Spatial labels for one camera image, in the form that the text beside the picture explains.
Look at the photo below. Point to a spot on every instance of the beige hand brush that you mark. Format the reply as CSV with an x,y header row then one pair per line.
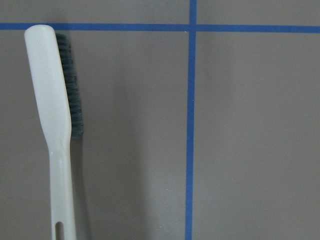
x,y
55,87

